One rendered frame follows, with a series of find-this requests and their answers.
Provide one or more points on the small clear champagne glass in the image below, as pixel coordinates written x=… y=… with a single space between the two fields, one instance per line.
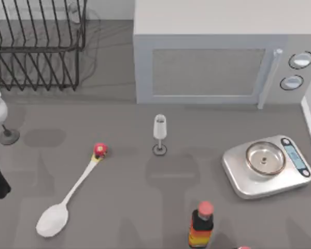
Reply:
x=160 y=128

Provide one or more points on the microwave oven door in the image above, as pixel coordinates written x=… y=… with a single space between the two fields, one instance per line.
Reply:
x=207 y=71

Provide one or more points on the pale microwave oven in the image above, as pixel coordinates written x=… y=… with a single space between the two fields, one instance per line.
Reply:
x=197 y=23

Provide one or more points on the dark bottle with red cap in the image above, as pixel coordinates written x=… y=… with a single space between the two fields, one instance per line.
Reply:
x=201 y=228

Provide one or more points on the white spoon with red figure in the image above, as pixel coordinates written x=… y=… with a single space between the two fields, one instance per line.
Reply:
x=67 y=197

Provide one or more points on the silver kitchen scale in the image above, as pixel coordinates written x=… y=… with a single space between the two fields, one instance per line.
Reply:
x=268 y=167

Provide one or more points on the small microwave knob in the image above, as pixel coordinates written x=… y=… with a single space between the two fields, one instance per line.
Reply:
x=291 y=82

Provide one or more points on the red cap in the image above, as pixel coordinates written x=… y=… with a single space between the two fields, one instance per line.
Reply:
x=244 y=248

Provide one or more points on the large microwave knob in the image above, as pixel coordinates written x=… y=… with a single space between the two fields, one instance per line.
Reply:
x=301 y=60

